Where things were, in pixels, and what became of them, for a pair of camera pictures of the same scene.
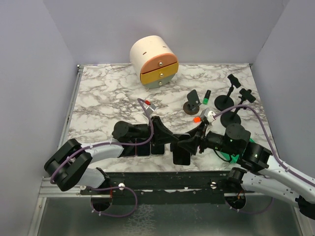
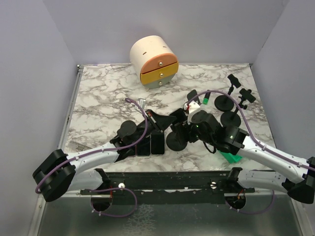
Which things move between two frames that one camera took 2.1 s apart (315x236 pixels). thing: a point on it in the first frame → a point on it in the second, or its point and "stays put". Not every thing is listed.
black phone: [143, 150] stays put
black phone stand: [233, 117] stays put
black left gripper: [161, 134] → [160, 122]
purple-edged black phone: [129, 151] stays put
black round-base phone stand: [224, 103] stays put
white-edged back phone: [181, 157] → [180, 116]
